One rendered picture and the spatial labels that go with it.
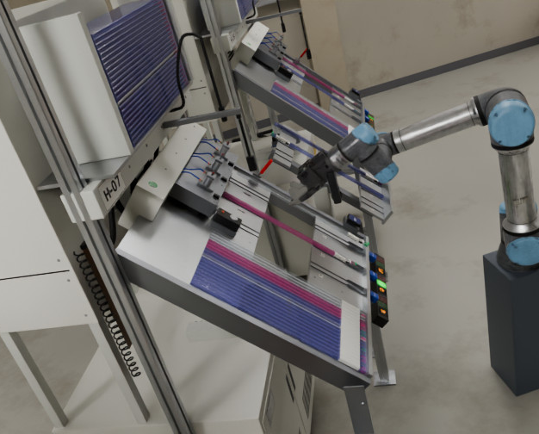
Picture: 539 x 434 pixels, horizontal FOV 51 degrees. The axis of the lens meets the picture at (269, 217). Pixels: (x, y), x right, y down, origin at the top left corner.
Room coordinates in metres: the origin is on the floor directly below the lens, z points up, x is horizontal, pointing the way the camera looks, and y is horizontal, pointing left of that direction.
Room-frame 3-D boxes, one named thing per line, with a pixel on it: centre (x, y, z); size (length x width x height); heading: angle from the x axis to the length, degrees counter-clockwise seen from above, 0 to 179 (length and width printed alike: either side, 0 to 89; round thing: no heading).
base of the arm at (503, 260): (1.58, -0.80, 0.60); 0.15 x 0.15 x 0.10
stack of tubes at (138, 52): (1.58, 0.26, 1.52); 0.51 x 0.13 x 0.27; 165
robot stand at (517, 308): (1.58, -0.80, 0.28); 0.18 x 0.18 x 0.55; 5
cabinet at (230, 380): (1.55, 0.39, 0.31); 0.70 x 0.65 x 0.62; 165
